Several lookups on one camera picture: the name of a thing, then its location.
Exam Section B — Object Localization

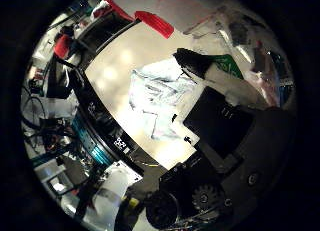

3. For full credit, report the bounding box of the green packet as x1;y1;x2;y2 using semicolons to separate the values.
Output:
213;54;245;80

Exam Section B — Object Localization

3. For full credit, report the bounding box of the short red tape strip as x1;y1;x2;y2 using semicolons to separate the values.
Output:
134;10;175;40

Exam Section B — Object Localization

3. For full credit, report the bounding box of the black cable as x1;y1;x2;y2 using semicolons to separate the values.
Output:
21;85;73;152

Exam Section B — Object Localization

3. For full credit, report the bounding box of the white light blue cloth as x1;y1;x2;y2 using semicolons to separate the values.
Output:
128;57;201;142

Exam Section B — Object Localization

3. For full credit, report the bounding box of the pink translucent plastic bag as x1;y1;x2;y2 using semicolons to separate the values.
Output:
244;69;279;107

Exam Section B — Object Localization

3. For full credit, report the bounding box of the person in red shirt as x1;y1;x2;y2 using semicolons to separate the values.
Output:
53;33;74;60

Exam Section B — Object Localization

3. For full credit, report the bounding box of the black framed cabinet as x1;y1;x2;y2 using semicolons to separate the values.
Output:
76;12;141;64

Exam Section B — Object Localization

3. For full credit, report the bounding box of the blue hose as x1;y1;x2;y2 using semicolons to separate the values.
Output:
31;146;73;168

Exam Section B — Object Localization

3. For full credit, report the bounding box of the black white fiducial tag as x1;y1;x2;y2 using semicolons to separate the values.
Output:
113;136;128;150

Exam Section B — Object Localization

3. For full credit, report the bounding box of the teal crate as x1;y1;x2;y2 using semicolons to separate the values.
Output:
71;114;116;167

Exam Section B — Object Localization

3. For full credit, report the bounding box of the black bar with white print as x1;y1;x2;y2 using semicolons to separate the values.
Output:
68;68;148;174

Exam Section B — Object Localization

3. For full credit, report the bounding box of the clear plastic bag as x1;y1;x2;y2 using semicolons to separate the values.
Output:
214;10;258;64

